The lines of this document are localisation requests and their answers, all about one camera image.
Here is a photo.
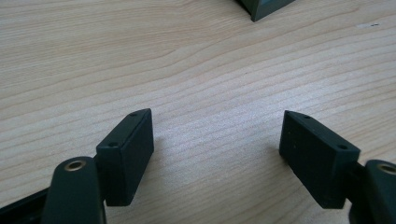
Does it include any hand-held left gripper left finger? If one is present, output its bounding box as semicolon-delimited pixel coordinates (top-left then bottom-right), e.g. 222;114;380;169
95;107;155;207

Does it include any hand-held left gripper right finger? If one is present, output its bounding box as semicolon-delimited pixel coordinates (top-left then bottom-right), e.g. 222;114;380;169
278;109;361;210

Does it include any dark box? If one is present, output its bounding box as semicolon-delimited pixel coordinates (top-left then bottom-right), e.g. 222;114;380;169
234;0;296;22

